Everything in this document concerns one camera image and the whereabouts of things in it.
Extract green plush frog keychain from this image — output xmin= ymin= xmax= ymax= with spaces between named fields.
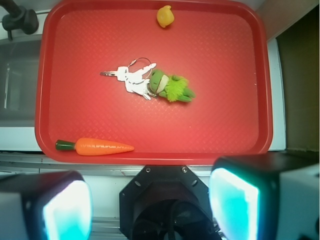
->
xmin=148 ymin=69 xmax=196 ymax=103

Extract yellow rubber duck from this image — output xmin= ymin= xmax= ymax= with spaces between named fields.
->
xmin=156 ymin=5 xmax=175 ymax=28

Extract white paper tags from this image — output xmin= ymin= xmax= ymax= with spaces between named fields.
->
xmin=115 ymin=59 xmax=157 ymax=100

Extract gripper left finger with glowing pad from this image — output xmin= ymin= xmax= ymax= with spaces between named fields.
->
xmin=0 ymin=170 xmax=93 ymax=240

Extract black clamp knob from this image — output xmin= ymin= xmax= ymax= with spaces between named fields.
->
xmin=0 ymin=0 xmax=39 ymax=41

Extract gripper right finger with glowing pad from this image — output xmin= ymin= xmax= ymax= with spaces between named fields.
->
xmin=208 ymin=152 xmax=320 ymax=240

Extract silver key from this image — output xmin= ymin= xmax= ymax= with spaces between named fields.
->
xmin=99 ymin=71 xmax=117 ymax=77

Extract red plastic tray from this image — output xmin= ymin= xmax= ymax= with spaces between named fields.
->
xmin=35 ymin=0 xmax=273 ymax=165

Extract orange toy carrot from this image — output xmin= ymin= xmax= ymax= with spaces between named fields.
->
xmin=55 ymin=137 xmax=135 ymax=156

